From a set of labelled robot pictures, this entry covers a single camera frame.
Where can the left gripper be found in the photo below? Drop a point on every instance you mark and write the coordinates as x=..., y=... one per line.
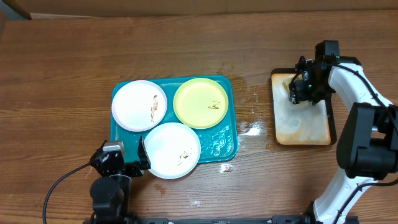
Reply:
x=144, y=161

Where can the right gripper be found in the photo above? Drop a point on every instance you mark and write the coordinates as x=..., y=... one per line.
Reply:
x=298, y=94

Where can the yellow sponge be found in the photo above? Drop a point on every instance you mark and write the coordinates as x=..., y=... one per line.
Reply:
x=286, y=84

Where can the yellow-green plate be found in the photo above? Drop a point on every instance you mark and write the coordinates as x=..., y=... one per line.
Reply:
x=200, y=103

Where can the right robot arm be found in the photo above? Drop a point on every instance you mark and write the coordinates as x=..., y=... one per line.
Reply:
x=367, y=148

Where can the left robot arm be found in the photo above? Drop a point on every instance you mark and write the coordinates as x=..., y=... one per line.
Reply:
x=111, y=192

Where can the black tray with soapy water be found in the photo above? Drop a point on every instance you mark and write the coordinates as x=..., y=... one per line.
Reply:
x=303, y=124

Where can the teal plastic tray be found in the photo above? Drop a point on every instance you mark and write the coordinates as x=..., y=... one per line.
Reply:
x=218, y=143

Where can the white plate with sauce streak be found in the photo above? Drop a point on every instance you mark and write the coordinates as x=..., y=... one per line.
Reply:
x=139, y=105

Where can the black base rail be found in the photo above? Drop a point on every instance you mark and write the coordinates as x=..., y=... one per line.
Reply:
x=278, y=219

